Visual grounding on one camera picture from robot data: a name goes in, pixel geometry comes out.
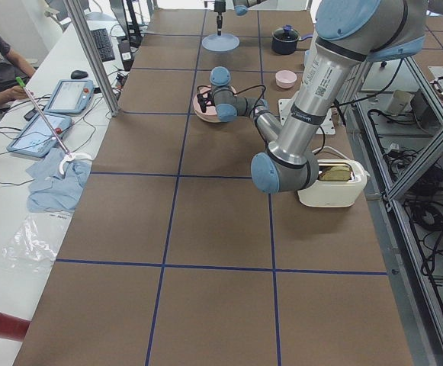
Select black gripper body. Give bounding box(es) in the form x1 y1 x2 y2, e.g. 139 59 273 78
213 0 226 17

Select blue plate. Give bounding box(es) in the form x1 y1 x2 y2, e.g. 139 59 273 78
202 34 239 53

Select pink plate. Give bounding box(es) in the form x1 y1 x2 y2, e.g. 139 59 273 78
192 85 237 123

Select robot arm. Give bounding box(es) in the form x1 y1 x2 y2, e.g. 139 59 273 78
210 0 428 194
213 0 265 36

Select dark blue pot with lid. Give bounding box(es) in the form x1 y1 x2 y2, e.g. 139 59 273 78
271 24 313 56

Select pink bowl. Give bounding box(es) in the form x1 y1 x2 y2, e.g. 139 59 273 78
275 70 297 89

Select blue cup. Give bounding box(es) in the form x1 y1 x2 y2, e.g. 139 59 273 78
303 50 311 67

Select cream plate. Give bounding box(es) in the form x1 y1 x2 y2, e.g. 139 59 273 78
196 114 221 124

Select black keyboard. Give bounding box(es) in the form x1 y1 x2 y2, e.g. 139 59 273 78
90 28 115 62

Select black computer mouse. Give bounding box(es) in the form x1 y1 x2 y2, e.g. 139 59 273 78
70 69 88 79

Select upper teach pendant tablet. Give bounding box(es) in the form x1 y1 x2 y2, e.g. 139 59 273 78
44 79 95 114

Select teach pendant tablet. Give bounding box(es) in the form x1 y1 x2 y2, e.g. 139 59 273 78
44 79 95 114
7 113 72 158

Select reacher grabber stick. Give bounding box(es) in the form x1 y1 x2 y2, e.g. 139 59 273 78
14 75 92 178

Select cream toaster with bread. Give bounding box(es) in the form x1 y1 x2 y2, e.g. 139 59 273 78
297 146 370 208

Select lower teach pendant tablet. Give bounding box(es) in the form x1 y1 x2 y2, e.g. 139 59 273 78
7 113 72 158

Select light blue cloth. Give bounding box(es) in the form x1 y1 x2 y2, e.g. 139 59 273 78
26 148 91 212

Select clear plastic bag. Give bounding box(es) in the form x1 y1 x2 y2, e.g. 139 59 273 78
0 212 72 272

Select red tube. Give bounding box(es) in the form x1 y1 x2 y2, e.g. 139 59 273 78
0 312 30 342

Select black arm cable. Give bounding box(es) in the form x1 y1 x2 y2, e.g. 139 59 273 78
230 84 270 119

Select aluminium frame post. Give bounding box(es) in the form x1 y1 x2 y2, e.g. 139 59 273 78
64 0 119 117

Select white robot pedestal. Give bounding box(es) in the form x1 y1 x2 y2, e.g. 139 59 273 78
278 91 335 135

